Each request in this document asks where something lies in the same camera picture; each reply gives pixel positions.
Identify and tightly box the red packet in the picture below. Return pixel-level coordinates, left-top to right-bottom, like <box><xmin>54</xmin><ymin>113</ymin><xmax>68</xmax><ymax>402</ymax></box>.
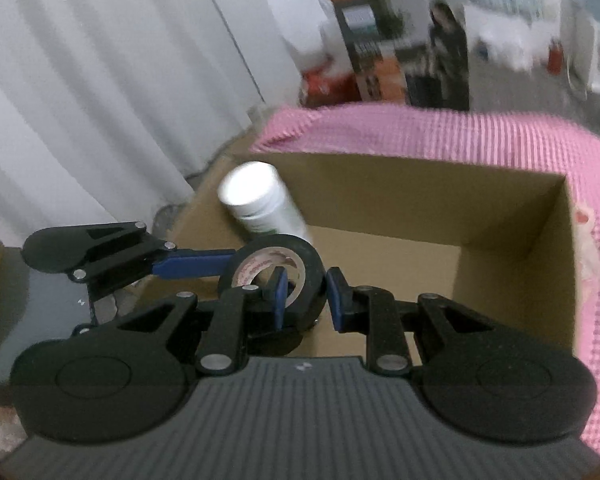
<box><xmin>302</xmin><ymin>67</ymin><xmax>361</xmax><ymax>106</ymax></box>

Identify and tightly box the black tape roll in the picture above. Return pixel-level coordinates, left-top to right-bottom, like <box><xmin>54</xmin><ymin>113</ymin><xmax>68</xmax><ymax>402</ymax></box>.
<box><xmin>217</xmin><ymin>234</ymin><xmax>329</xmax><ymax>356</ymax></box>

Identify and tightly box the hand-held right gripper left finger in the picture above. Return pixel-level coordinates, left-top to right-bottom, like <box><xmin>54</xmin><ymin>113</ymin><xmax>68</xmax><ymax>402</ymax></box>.
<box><xmin>95</xmin><ymin>266</ymin><xmax>289</xmax><ymax>377</ymax></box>

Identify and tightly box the red checkered tablecloth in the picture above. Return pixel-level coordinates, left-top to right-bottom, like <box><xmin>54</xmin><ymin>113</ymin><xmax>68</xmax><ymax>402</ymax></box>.
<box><xmin>250</xmin><ymin>102</ymin><xmax>600</xmax><ymax>456</ymax></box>

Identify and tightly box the white plastic bag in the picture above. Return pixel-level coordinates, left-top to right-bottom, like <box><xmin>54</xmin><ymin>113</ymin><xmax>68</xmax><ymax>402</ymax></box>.
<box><xmin>475</xmin><ymin>15</ymin><xmax>536</xmax><ymax>71</ymax></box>
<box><xmin>280</xmin><ymin>0</ymin><xmax>341</xmax><ymax>61</ymax></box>

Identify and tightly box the brown cardboard box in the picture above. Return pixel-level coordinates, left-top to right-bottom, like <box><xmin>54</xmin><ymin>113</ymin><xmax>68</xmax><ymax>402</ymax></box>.
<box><xmin>135</xmin><ymin>152</ymin><xmax>598</xmax><ymax>361</ymax></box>

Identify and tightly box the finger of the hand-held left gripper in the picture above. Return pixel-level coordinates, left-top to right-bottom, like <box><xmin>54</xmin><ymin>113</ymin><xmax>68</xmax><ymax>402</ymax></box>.
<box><xmin>72</xmin><ymin>220</ymin><xmax>238</xmax><ymax>283</ymax></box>

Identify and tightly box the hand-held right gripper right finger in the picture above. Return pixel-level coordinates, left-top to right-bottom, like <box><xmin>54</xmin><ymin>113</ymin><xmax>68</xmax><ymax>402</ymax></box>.
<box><xmin>326</xmin><ymin>267</ymin><xmax>501</xmax><ymax>376</ymax></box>

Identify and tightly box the white supplement bottle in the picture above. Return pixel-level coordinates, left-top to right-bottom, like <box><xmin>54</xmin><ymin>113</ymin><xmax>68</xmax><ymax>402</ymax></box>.
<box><xmin>218</xmin><ymin>161</ymin><xmax>313</xmax><ymax>246</ymax></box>

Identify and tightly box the orange appliance box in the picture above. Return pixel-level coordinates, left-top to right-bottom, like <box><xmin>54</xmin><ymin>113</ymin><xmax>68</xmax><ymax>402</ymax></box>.
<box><xmin>317</xmin><ymin>0</ymin><xmax>471</xmax><ymax>111</ymax></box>

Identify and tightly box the white curtain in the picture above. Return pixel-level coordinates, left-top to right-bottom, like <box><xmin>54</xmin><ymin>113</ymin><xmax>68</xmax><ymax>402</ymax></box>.
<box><xmin>0</xmin><ymin>0</ymin><xmax>306</xmax><ymax>251</ymax></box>

